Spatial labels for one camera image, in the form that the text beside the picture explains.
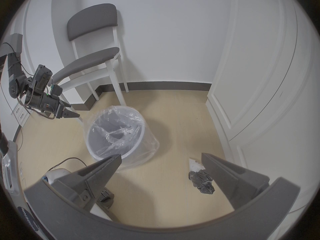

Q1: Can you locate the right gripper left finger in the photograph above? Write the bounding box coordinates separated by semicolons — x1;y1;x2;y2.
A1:
51;153;123;211

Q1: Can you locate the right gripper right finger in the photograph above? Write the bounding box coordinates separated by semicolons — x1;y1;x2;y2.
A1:
201;153;270;210

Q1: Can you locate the black plastic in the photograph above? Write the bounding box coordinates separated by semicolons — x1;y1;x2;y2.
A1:
188;170;215;195

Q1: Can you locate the white paper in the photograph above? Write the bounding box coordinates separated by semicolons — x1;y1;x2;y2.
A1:
188;158;207;172

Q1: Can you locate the clear plastic bag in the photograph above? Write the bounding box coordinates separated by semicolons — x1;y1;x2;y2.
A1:
84;105;160;172

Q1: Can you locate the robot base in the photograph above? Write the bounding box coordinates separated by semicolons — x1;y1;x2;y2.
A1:
41;168;116;222

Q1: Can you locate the white trash bin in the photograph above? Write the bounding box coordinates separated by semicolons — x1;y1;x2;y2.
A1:
86;106;147;167

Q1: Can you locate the white chest of drawers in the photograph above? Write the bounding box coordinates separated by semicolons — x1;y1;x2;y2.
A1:
11;101;32;128

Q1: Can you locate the grey padded white chair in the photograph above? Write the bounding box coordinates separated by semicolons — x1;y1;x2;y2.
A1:
51;3;130;124

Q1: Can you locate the white wardrobe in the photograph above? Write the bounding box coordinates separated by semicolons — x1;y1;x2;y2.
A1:
206;0;320;217

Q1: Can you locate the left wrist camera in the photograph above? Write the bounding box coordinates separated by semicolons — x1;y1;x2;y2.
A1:
49;83;63;97

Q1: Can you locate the black cable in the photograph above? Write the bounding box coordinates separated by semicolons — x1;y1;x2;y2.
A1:
49;157;87;171

